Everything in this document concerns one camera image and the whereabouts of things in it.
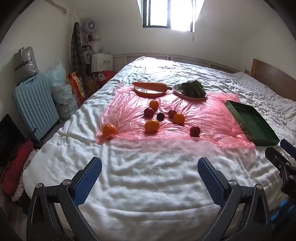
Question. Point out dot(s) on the white quilt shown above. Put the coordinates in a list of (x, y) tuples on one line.
[(148, 176)]

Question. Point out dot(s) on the striped hanging scarf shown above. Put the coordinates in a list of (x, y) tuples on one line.
[(76, 51)]

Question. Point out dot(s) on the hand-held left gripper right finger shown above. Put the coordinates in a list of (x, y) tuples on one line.
[(209, 180)]

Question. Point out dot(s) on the green rectangular tray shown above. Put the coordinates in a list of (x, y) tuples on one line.
[(254, 122)]

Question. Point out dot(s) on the orange round plate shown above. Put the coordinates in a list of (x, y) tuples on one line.
[(148, 93)]

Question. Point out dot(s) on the small white fan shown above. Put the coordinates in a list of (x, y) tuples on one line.
[(87, 56), (88, 24)]

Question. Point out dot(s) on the orange printed sack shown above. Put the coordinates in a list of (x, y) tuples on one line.
[(77, 87)]

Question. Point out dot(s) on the round steel plate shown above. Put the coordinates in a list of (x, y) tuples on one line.
[(179, 91)]

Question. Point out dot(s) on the red bag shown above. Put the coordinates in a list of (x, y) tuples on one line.
[(109, 75)]

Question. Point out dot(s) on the grey printed bag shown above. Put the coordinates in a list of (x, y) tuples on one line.
[(25, 62)]

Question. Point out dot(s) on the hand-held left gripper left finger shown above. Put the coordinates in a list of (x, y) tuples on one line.
[(89, 180)]

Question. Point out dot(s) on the white cardboard box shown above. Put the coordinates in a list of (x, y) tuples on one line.
[(101, 62)]

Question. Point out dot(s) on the red clothing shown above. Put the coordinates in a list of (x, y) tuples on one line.
[(17, 166)]

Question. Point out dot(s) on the window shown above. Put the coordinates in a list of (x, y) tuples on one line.
[(171, 14)]

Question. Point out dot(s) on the clear plastic bag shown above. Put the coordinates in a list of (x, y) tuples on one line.
[(56, 73), (66, 102)]

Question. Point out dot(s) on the light blue suitcase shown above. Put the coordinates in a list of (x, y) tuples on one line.
[(34, 104)]

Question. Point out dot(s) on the wooden headboard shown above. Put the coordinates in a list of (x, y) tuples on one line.
[(272, 76)]

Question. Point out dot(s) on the dark purple plum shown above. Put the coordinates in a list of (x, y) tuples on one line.
[(160, 116)]

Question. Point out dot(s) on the white panelled bed rail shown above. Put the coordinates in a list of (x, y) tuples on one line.
[(196, 60)]

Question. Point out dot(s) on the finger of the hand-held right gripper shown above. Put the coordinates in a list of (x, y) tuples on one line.
[(289, 147), (278, 160)]

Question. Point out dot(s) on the red apple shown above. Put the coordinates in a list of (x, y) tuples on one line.
[(195, 131), (149, 112), (172, 113)]

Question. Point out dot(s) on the green bok choy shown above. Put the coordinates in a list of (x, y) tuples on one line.
[(194, 89)]

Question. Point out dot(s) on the orange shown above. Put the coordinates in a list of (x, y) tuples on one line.
[(109, 130), (152, 125), (179, 118), (154, 104)]

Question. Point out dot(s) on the white wall pipe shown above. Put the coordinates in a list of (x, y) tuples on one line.
[(57, 6)]

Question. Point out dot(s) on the black flat object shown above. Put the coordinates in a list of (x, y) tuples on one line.
[(9, 136)]

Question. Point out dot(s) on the pink plastic sheet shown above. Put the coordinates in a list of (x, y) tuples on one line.
[(203, 115)]

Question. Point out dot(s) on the cooking oil bottles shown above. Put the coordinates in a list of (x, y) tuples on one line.
[(92, 85)]

